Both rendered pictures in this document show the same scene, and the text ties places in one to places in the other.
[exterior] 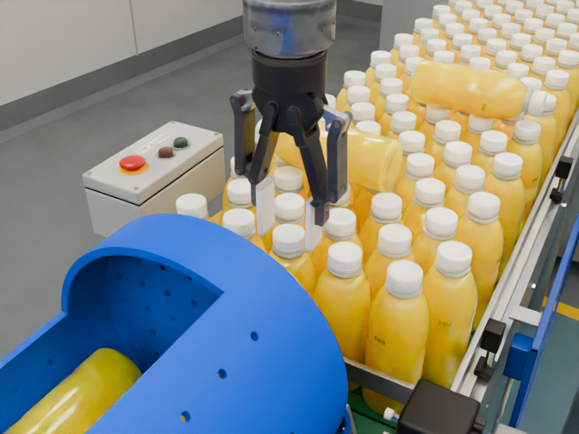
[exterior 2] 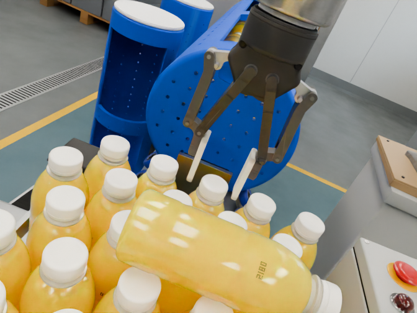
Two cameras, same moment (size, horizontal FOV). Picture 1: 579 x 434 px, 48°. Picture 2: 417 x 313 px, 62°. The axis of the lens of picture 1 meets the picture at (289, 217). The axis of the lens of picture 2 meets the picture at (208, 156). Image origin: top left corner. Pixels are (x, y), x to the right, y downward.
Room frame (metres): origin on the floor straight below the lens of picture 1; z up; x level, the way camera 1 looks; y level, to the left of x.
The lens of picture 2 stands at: (0.95, -0.21, 1.37)
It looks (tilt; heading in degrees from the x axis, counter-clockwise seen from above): 32 degrees down; 150
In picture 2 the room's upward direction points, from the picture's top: 22 degrees clockwise
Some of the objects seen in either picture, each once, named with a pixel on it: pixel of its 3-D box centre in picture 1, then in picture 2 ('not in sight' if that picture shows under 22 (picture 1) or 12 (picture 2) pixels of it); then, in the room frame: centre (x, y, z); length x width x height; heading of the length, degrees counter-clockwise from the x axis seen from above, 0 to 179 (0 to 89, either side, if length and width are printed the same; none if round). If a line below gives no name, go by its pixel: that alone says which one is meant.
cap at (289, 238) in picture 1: (289, 238); (213, 187); (0.62, 0.00, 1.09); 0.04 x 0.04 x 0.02
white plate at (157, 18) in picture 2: not in sight; (150, 15); (-0.45, 0.11, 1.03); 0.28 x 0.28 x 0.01
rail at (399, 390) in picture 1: (286, 344); not in sight; (0.58, 0.00, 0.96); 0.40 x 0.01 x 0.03; 61
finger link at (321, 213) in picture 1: (329, 206); (192, 134); (0.60, -0.04, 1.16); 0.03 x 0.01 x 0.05; 60
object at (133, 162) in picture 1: (132, 164); (406, 274); (0.79, 0.22, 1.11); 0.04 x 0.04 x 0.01
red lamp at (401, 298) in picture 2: (165, 151); (404, 302); (0.82, 0.18, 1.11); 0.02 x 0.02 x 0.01
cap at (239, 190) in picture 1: (242, 191); (285, 249); (0.73, 0.06, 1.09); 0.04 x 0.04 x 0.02
